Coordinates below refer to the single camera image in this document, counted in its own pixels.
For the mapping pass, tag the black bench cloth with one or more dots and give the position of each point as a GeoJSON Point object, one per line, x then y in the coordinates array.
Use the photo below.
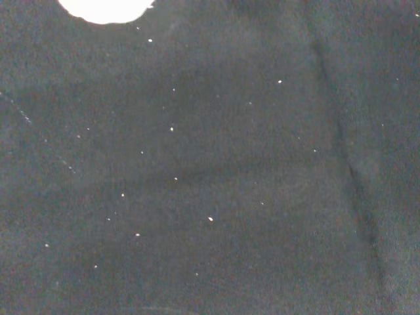
{"type": "Point", "coordinates": [210, 170]}

